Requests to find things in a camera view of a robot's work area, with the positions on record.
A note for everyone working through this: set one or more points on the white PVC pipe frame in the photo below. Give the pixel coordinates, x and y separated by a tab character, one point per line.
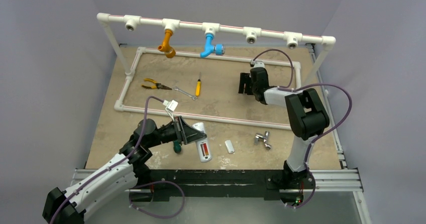
131	22

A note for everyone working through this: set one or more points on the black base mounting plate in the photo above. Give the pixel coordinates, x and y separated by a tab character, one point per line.
162	184

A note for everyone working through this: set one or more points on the yellow handled screwdriver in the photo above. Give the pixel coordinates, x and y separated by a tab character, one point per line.
198	86

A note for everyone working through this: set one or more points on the chrome metal faucet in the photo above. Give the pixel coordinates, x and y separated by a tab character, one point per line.
262	138

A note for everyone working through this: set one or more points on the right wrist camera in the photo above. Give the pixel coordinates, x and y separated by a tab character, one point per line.
257	63

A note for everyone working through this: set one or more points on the white battery cover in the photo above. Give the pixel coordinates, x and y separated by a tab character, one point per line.
229	146

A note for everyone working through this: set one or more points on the silver combination wrench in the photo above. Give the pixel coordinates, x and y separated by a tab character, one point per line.
193	97

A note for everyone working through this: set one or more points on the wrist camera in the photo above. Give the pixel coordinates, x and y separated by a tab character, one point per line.
170	107
257	63

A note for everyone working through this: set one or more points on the blue plastic faucet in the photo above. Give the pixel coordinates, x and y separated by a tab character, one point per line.
209	48

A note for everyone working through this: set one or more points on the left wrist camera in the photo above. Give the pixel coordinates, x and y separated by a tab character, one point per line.
170	107

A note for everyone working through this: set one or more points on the green handled screwdriver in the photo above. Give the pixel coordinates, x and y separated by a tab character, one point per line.
177	147

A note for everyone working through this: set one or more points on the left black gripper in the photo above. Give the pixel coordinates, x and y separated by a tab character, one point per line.
184	132

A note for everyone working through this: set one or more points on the red battery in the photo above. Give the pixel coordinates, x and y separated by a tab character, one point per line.
205	150

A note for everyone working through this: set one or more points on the white remote control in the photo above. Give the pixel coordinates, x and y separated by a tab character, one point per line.
200	126

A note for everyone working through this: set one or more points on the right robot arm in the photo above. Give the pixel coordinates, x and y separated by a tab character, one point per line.
306	114

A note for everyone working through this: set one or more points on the aluminium extrusion rail frame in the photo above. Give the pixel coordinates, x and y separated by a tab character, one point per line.
127	169

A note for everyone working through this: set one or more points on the orange plastic faucet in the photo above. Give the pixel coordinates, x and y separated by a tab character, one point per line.
165	47

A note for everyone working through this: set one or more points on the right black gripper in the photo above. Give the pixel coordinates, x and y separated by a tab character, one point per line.
249	84

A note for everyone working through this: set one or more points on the yellow handled pliers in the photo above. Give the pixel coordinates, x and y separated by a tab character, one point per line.
155	85

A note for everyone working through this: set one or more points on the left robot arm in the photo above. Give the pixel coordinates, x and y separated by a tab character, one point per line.
125	170

